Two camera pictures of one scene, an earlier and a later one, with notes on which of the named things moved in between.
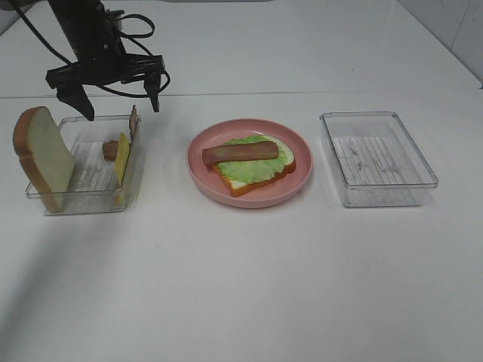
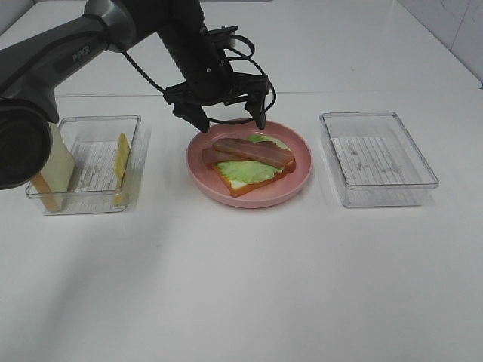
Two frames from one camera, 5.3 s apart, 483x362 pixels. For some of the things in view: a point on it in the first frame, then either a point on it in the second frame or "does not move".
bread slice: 45,153 does not move
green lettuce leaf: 256,170 does not move
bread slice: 236,188 does not move
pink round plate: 207,182 does not move
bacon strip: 111,146 → 255,151
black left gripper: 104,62 → 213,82
